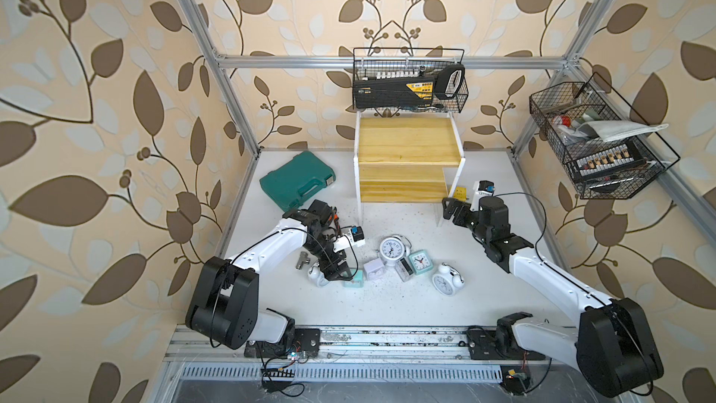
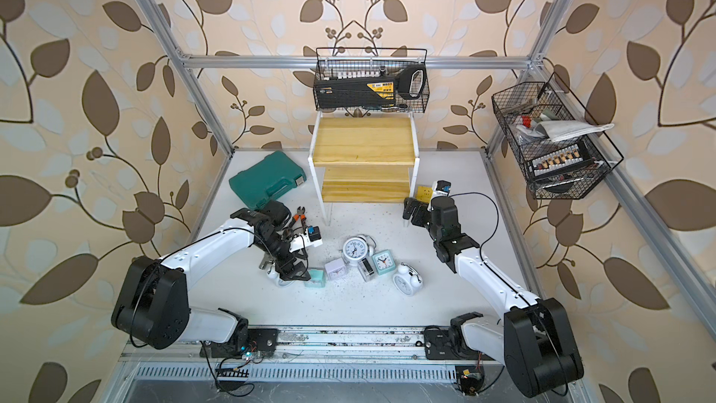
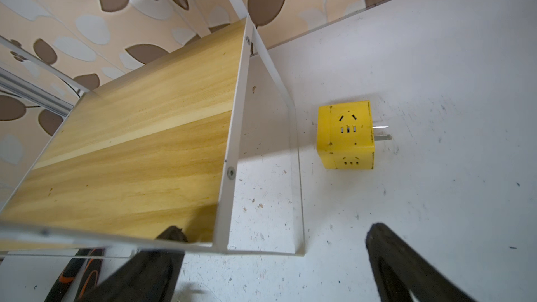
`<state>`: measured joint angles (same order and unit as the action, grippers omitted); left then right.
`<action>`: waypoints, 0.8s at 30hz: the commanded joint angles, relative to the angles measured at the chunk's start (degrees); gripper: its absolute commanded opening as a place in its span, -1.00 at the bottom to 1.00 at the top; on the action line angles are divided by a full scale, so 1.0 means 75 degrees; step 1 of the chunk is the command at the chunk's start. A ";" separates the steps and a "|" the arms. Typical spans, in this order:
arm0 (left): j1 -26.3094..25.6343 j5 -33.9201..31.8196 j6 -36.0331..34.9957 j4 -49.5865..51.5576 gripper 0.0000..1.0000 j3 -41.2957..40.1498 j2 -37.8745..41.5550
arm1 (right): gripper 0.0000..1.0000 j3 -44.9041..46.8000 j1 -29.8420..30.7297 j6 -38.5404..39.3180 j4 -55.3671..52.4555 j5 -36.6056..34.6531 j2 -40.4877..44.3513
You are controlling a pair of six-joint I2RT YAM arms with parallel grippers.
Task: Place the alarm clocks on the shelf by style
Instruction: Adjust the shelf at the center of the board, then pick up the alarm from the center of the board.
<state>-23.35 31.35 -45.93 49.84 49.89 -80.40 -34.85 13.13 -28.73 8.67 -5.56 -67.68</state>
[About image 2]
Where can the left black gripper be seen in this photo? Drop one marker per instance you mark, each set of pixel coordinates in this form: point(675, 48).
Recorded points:
point(286, 269)

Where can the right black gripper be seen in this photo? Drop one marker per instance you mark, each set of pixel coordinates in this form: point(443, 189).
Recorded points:
point(411, 209)

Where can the mint square alarm clock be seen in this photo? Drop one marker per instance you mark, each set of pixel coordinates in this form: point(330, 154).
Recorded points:
point(317, 279)

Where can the lilac square alarm clock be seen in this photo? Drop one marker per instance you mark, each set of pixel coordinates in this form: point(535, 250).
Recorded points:
point(336, 269)

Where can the small mint square clock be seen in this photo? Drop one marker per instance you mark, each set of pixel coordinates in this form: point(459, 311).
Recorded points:
point(384, 262)

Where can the transparent grey square clock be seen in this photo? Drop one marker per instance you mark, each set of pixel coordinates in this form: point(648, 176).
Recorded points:
point(367, 270)

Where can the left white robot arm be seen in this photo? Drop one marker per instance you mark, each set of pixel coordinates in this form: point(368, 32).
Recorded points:
point(153, 304)

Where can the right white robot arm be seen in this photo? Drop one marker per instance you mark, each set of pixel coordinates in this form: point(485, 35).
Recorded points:
point(532, 337)

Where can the wooden two-tier shelf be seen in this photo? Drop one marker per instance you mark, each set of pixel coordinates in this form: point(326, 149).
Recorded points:
point(374, 159)

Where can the white twin-bell clock left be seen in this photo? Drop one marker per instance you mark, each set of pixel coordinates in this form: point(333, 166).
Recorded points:
point(275, 278)

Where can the white twin-bell clock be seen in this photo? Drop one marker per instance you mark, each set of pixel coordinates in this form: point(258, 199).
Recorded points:
point(275, 278)
point(407, 280)
point(357, 248)

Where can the yellow sticky note pad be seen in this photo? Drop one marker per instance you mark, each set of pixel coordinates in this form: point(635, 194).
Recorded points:
point(423, 194)

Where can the orange black pliers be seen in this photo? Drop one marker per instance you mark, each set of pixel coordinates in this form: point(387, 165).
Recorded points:
point(297, 224)

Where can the white twin-bell clock right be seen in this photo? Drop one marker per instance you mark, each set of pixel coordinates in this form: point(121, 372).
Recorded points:
point(407, 280)

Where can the white twin-bell clock centre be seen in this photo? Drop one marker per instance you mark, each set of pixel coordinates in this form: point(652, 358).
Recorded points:
point(357, 248)

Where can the green plastic tool case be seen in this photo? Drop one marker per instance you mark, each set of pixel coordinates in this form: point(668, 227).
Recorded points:
point(267, 180)

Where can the white folded paper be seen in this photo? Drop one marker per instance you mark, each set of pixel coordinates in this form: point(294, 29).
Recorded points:
point(560, 131)

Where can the drill bit set box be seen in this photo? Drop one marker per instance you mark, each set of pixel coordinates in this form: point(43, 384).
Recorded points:
point(561, 162)

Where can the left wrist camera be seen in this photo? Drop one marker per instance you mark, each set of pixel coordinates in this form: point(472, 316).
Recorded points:
point(311, 237)

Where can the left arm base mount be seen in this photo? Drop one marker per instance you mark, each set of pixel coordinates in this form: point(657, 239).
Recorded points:
point(244, 343)

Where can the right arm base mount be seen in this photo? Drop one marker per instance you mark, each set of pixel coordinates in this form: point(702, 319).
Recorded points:
point(468, 337)

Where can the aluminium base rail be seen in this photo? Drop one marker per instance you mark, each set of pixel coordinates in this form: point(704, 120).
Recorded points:
point(352, 355)

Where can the back wire basket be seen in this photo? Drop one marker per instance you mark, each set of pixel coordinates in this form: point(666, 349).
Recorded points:
point(330, 61)

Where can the wire basket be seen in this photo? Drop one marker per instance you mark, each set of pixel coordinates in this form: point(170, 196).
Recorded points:
point(330, 61)
point(520, 108)

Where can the right wire basket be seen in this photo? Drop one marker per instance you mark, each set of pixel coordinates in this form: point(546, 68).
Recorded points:
point(520, 108)

